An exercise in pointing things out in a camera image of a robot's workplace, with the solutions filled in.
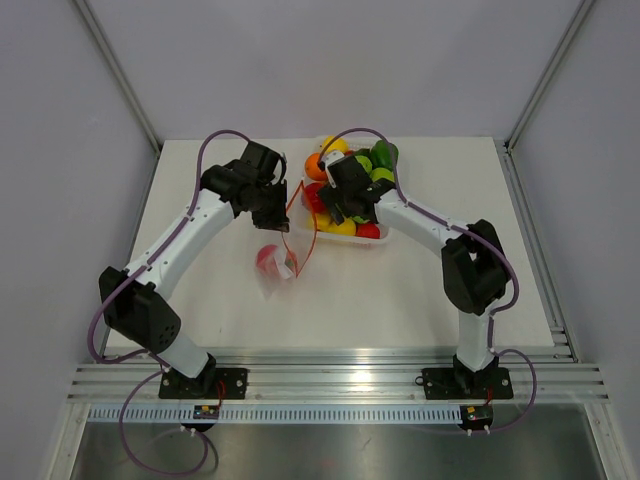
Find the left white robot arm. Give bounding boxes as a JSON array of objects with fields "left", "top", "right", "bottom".
[{"left": 99, "top": 141, "right": 289, "bottom": 399}]

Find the green lime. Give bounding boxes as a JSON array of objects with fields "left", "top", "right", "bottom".
[{"left": 355, "top": 155, "right": 373, "bottom": 174}]

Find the red wrinkled fruit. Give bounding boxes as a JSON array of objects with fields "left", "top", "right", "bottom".
[{"left": 356, "top": 223, "right": 381, "bottom": 240}]

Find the red apple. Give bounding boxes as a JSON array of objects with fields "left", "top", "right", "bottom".
[
  {"left": 302, "top": 182, "right": 326, "bottom": 213},
  {"left": 255, "top": 244, "right": 280, "bottom": 275}
]

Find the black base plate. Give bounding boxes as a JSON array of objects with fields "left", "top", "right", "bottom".
[
  {"left": 158, "top": 367, "right": 248, "bottom": 400},
  {"left": 415, "top": 367, "right": 514, "bottom": 400}
]

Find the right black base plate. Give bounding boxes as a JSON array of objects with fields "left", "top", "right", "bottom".
[{"left": 415, "top": 367, "right": 514, "bottom": 400}]

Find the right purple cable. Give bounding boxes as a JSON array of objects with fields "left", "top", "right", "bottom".
[{"left": 317, "top": 126, "right": 539, "bottom": 435}]

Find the white plastic basket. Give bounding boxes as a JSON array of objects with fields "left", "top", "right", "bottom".
[{"left": 287, "top": 136, "right": 393, "bottom": 247}]

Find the orange fruit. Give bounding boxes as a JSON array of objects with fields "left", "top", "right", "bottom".
[{"left": 304, "top": 152, "right": 328, "bottom": 182}]

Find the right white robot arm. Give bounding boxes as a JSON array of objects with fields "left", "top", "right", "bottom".
[{"left": 318, "top": 154, "right": 520, "bottom": 396}]

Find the aluminium mounting rail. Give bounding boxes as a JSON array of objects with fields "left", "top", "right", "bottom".
[{"left": 67, "top": 346, "right": 610, "bottom": 404}]

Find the yellow lemon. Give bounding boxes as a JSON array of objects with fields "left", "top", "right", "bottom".
[{"left": 320, "top": 136, "right": 349, "bottom": 156}]

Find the pink peach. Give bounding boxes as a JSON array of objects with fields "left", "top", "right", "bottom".
[{"left": 284, "top": 252, "right": 297, "bottom": 275}]

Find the green bell pepper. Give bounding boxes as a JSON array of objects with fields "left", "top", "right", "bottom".
[{"left": 369, "top": 140, "right": 399, "bottom": 171}]

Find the green apple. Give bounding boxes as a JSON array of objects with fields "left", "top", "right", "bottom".
[{"left": 370, "top": 167, "right": 395, "bottom": 183}]

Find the white slotted cable duct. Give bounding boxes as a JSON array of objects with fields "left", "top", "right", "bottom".
[{"left": 88, "top": 404, "right": 462, "bottom": 425}]

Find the yellow pepper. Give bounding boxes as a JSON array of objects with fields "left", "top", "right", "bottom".
[{"left": 315, "top": 213, "right": 356, "bottom": 236}]

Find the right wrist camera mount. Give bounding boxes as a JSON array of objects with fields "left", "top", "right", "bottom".
[{"left": 319, "top": 150, "right": 345, "bottom": 170}]

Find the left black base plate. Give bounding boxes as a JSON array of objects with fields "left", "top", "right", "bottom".
[{"left": 158, "top": 367, "right": 248, "bottom": 400}]

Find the clear zip top bag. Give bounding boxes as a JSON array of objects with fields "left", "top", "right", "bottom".
[{"left": 253, "top": 177, "right": 321, "bottom": 301}]

